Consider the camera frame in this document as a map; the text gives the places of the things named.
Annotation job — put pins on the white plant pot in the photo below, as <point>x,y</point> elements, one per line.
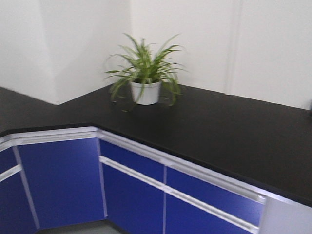
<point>145,94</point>

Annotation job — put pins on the green spider plant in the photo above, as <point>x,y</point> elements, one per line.
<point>142,66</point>

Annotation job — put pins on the blue lab base cabinet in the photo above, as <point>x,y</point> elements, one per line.
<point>59,178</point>

